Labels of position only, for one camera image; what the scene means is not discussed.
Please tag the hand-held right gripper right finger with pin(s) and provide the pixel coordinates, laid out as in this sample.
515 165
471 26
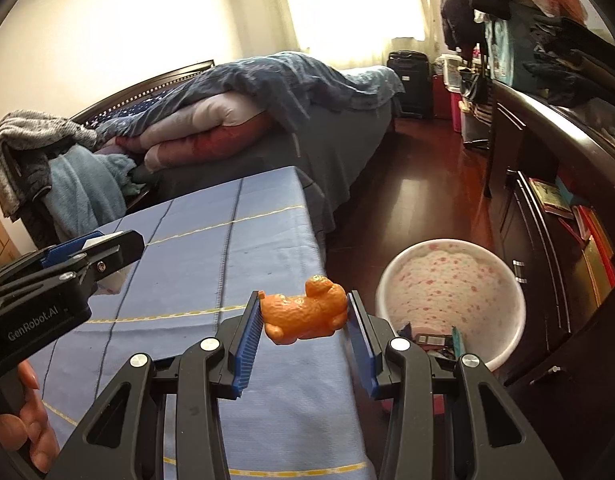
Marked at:
361 345

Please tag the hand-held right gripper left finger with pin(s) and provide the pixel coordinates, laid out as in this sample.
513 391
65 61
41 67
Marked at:
247 345

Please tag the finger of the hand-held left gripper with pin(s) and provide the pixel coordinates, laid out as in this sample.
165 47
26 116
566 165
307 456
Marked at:
69 251
119 252

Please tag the orange toy dog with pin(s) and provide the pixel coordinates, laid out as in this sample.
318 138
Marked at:
302 315

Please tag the white plastic basin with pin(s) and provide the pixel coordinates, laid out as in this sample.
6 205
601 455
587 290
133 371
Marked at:
452 280

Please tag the person's left hand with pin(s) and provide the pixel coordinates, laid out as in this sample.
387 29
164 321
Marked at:
39 435

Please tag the dark snack wrapper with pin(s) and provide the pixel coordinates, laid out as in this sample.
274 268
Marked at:
427 340

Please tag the blue tablecloth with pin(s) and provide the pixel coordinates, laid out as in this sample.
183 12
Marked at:
187 260

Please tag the light blue towel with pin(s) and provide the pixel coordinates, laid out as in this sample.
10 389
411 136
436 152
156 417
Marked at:
87 185

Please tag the teal snack wrapper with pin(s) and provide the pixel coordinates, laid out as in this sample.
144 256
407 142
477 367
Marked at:
458 341

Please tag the red quilt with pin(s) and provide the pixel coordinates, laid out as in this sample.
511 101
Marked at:
227 141

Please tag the dark wooden headboard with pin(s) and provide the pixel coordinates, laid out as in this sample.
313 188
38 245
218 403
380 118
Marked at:
137 90

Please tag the pale pink quilt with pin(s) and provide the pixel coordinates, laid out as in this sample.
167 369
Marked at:
212 115

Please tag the grey bed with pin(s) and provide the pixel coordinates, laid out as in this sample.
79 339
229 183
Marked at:
337 160

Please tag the dark wooden dresser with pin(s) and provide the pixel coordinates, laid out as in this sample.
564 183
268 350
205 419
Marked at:
547 270

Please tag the green cover book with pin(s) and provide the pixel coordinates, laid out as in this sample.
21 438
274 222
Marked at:
550 195

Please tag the blue patterned blanket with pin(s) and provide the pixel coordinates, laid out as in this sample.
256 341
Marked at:
287 75

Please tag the pink storage box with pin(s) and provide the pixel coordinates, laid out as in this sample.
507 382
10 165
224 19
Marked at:
456 112

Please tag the striped bag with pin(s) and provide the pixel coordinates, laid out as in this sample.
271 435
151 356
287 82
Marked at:
475 120

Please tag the row of red books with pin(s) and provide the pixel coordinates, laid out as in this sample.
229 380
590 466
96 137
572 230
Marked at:
597 250

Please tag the teal box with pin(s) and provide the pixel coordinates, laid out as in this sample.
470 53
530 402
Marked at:
566 192

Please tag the red suitcase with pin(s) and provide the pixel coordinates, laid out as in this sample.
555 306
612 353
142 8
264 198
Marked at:
441 97

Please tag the black suitcase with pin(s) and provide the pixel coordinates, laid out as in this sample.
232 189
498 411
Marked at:
410 85

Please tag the black handbag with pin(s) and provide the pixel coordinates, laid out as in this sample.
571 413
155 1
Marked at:
472 85

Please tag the white storage box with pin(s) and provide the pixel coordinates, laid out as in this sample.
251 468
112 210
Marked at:
447 70

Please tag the teal printed bag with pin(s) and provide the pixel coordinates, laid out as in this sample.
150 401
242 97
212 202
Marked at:
507 50

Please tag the bright curtained window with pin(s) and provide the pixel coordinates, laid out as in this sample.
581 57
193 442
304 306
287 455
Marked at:
352 5

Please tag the black hanging jacket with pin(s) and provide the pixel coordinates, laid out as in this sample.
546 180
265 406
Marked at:
460 5

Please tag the pile of dark folded clothes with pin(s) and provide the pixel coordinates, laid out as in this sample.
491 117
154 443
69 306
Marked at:
572 60

